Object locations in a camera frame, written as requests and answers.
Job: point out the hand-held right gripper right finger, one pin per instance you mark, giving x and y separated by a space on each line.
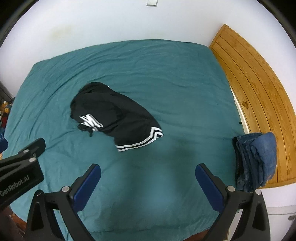
208 187

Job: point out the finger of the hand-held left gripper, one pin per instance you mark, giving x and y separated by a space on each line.
3 145
34 147

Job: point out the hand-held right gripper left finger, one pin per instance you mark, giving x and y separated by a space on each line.
86 185

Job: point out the black shorts with white stripes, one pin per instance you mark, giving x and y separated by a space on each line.
115 115

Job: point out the pile of colourful toys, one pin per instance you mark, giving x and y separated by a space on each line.
5 111

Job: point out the folded blue jeans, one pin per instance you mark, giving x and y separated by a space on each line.
256 160

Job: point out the white bedside cabinet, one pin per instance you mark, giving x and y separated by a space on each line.
282 204

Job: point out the wooden headboard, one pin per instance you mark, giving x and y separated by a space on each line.
259 92

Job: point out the teal cloth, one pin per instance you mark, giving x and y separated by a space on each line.
161 76

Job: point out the white wall switch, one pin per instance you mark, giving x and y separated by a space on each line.
152 2

